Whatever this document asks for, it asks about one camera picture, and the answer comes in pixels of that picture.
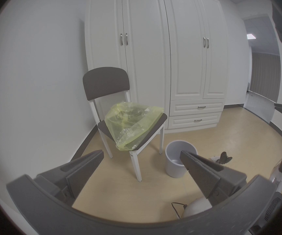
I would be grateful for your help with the light grey trash bin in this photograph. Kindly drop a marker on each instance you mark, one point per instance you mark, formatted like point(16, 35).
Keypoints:
point(174, 165)

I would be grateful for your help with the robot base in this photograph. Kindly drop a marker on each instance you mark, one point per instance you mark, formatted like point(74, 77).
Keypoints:
point(197, 207)

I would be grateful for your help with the white wardrobe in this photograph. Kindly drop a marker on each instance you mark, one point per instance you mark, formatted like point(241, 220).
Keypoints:
point(153, 57)

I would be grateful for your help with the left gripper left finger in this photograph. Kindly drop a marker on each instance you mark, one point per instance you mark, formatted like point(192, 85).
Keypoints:
point(79, 180)

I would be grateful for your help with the yellow plastic bag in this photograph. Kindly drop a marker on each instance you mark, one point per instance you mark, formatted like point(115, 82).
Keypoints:
point(131, 121)

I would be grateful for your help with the grey curtain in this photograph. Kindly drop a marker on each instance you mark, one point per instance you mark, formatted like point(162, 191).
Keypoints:
point(264, 77)

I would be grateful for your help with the white printed wrapper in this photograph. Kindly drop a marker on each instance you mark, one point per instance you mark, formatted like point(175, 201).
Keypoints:
point(213, 159)

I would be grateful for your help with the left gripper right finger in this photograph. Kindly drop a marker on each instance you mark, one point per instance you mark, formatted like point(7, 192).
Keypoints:
point(202, 177)

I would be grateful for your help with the grey padded white chair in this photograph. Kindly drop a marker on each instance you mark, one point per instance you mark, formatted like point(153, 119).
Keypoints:
point(105, 82)

